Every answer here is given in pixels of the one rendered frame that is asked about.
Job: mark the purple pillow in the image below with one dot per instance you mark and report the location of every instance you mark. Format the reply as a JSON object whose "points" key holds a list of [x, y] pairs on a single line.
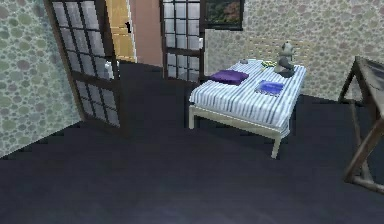
{"points": [[229, 76]]}

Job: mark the small grey round object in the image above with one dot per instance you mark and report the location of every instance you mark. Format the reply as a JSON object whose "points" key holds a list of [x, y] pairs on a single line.
{"points": [[244, 61]]}

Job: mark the brown glass-paned room door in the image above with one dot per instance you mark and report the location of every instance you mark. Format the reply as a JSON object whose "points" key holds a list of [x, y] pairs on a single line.
{"points": [[181, 40], [87, 60]]}

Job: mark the blue book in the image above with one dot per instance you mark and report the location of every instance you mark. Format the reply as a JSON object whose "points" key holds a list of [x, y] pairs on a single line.
{"points": [[270, 87]]}

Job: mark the yellow green small object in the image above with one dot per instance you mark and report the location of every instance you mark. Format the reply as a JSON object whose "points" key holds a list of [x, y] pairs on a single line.
{"points": [[268, 63]]}

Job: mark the grey teddy bear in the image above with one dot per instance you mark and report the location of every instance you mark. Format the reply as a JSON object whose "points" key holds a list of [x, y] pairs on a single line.
{"points": [[285, 61]]}

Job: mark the yellow wooden room door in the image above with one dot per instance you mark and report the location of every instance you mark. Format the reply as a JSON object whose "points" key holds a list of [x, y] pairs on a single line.
{"points": [[120, 30]]}

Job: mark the dark brown wooden table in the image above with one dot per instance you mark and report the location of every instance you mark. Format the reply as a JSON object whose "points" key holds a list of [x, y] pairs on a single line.
{"points": [[366, 110]]}

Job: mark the striped bed with pale frame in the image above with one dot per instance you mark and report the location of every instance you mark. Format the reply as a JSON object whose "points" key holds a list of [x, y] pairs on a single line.
{"points": [[248, 96]]}

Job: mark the dark framed wall picture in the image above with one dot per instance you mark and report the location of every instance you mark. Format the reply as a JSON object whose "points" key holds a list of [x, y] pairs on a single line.
{"points": [[224, 12]]}

